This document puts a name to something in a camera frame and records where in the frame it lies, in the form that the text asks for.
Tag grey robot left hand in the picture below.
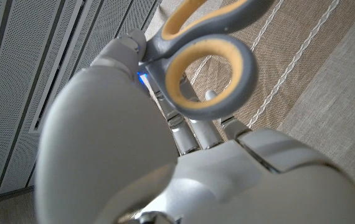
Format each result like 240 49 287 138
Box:
34 29 355 224

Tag grey yellow handled scissors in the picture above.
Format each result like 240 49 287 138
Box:
138 0 275 121

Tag grey perforated partition panel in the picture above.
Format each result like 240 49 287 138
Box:
0 0 163 200

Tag beige striped curtain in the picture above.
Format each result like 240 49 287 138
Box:
144 0 355 212

